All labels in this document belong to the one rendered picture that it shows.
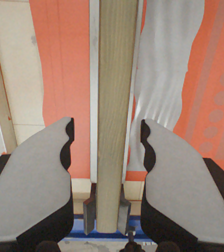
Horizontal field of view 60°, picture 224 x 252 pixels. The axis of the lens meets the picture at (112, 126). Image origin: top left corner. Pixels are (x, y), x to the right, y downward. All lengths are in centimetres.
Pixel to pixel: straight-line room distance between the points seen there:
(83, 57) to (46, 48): 5
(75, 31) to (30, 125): 16
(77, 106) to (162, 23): 16
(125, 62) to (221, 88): 19
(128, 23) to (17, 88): 20
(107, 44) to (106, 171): 13
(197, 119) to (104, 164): 18
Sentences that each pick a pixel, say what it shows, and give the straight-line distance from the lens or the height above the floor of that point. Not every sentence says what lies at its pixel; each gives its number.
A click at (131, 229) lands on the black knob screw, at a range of 40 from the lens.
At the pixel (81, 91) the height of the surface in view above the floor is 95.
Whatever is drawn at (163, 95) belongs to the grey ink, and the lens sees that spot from 30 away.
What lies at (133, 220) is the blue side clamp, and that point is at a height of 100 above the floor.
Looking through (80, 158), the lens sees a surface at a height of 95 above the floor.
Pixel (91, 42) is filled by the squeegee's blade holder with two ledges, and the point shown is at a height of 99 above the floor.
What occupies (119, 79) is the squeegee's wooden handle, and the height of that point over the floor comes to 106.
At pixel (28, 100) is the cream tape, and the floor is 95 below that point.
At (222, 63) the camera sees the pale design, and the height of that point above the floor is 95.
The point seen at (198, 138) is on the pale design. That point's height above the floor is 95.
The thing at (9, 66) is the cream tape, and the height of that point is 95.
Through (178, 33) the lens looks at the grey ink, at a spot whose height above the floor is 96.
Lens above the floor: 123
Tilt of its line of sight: 62 degrees down
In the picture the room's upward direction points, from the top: 178 degrees clockwise
